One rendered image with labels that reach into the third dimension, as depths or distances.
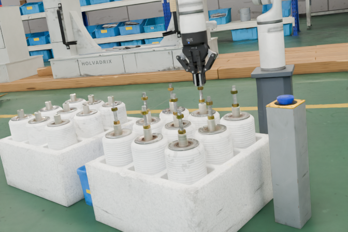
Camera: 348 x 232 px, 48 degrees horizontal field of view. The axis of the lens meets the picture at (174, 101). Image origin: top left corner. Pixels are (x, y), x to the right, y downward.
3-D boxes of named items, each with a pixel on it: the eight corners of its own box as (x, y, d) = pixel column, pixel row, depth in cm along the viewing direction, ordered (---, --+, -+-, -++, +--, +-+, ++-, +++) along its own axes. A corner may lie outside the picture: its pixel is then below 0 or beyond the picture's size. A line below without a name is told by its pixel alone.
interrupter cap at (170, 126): (179, 132, 104) (178, 129, 104) (159, 129, 109) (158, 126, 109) (197, 123, 109) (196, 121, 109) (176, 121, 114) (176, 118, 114)
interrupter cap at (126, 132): (103, 134, 111) (103, 131, 111) (129, 128, 113) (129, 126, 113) (106, 141, 104) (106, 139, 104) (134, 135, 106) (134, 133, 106)
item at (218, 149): (222, 182, 112) (216, 121, 108) (244, 193, 104) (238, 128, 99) (194, 193, 107) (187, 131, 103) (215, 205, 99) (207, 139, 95)
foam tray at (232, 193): (180, 169, 142) (174, 122, 137) (280, 192, 116) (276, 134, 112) (95, 220, 114) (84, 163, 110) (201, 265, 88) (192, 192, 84)
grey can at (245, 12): (241, 21, 573) (240, 8, 569) (252, 19, 568) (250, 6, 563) (239, 22, 559) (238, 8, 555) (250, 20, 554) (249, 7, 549)
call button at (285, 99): (281, 101, 97) (281, 93, 96) (297, 102, 94) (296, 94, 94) (274, 106, 94) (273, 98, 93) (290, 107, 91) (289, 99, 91)
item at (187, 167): (213, 203, 100) (205, 136, 96) (209, 223, 91) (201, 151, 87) (177, 204, 102) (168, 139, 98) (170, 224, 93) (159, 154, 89)
